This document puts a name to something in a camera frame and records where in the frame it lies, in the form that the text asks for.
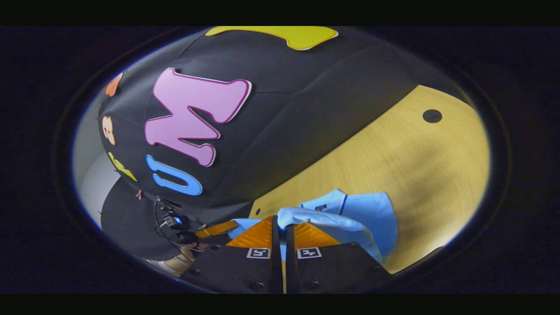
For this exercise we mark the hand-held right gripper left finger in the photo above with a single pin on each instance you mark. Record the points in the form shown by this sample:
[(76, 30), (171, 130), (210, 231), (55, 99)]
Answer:
[(275, 256)]

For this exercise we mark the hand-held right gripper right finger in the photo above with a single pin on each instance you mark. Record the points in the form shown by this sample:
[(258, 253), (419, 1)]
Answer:
[(289, 262)]

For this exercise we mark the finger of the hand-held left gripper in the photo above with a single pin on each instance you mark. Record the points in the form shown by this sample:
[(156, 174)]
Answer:
[(216, 229)]

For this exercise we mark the light blue T-shirt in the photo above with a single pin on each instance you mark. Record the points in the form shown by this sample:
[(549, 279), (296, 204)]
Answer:
[(367, 218)]

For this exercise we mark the grey wrist band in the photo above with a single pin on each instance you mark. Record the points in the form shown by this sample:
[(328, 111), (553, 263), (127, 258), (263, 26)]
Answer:
[(180, 260)]

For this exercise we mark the black backdrop cloth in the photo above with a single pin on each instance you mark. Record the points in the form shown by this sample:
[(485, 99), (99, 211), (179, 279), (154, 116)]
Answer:
[(284, 131)]

